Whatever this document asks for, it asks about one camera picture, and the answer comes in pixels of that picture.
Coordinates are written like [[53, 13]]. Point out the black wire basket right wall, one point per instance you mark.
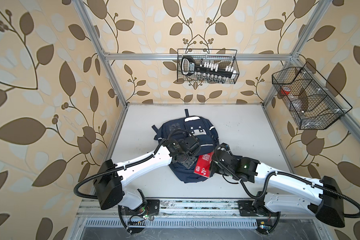
[[314, 102]]

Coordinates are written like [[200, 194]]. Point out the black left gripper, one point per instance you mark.
[[191, 162]]

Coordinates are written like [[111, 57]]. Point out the black wire basket back wall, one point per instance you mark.
[[209, 52]]

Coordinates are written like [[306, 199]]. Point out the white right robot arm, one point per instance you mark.
[[280, 191]]

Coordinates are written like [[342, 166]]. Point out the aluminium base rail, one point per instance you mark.
[[181, 208]]

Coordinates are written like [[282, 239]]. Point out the red stationery blister pack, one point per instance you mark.
[[204, 165]]

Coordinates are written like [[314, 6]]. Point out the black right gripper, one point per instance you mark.
[[213, 169]]

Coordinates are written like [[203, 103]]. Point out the black wire basket wall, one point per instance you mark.
[[209, 52], [314, 102]]

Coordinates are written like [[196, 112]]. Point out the aluminium cage frame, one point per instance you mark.
[[80, 6]]

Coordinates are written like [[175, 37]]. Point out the navy blue student backpack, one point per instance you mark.
[[189, 126]]

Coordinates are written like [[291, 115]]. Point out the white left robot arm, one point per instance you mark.
[[111, 184]]

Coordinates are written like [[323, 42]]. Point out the black socket wrench set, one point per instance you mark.
[[208, 67]]

